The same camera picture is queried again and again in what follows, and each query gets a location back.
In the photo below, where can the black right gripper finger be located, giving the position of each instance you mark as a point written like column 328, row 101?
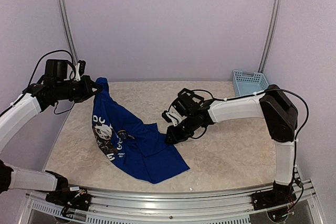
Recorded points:
column 170, row 133
column 171, row 140

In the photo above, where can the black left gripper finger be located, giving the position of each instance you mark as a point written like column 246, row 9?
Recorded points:
column 87, row 95
column 93, row 87

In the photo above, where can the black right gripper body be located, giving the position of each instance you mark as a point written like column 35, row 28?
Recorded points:
column 186, row 131

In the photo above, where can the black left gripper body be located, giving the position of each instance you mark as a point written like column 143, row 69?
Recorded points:
column 65, row 92

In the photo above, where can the blue printed t-shirt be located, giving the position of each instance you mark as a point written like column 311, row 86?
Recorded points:
column 146, row 157

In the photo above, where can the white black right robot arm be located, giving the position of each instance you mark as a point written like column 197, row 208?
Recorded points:
column 192, row 111

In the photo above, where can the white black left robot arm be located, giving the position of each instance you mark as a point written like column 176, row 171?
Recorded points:
column 37, row 99

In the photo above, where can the light blue plastic basket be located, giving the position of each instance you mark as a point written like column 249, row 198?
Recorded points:
column 245, row 83

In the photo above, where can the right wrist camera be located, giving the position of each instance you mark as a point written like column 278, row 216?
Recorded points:
column 171, row 117

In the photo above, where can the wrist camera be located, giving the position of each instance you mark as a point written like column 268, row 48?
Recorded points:
column 79, row 70
column 171, row 117

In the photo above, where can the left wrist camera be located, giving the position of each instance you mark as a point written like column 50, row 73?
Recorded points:
column 79, row 70

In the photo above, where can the black square frame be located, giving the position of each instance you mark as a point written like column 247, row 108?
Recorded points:
column 189, row 99

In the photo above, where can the aluminium front rail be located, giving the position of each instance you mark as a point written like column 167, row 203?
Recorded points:
column 110, row 206

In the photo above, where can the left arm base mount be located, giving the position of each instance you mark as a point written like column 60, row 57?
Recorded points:
column 75, row 197

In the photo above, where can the aluminium corner post left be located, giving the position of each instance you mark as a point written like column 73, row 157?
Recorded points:
column 67, row 28

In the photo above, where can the aluminium corner post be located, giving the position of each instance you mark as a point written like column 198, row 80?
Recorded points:
column 270, row 35
column 67, row 28

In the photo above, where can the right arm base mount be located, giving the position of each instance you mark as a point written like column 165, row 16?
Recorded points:
column 278, row 195

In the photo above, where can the aluminium corner post right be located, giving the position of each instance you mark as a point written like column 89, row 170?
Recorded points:
column 270, row 35

